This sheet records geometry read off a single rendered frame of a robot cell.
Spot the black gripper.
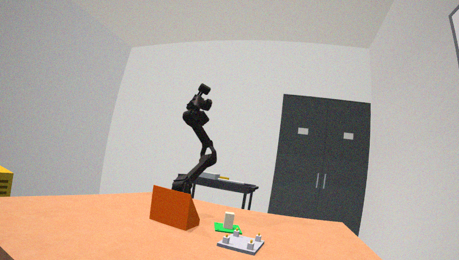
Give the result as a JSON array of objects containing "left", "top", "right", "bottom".
[{"left": 190, "top": 83, "right": 211, "bottom": 105}]

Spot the green board with square handle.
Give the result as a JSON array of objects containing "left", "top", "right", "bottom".
[{"left": 214, "top": 212, "right": 242, "bottom": 235}]

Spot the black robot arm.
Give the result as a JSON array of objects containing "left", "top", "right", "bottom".
[{"left": 171, "top": 98, "right": 217, "bottom": 194}]

